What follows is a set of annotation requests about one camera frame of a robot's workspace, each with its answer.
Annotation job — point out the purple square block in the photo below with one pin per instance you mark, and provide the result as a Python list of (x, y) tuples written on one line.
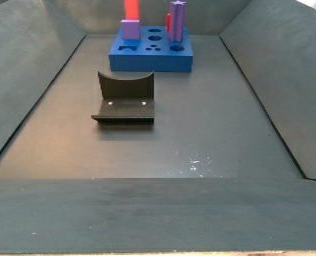
[(130, 29)]

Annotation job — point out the black curved holder stand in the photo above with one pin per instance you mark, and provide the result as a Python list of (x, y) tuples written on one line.
[(127, 99)]

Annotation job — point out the blue shape sorting board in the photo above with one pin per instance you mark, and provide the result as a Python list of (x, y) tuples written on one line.
[(152, 53)]

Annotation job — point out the purple star block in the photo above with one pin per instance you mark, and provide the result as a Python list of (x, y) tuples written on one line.
[(176, 20)]

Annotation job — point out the red tall block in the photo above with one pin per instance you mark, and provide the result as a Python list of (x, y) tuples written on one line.
[(131, 9)]

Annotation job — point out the small red block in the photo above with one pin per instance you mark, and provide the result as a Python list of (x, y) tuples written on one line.
[(167, 21)]

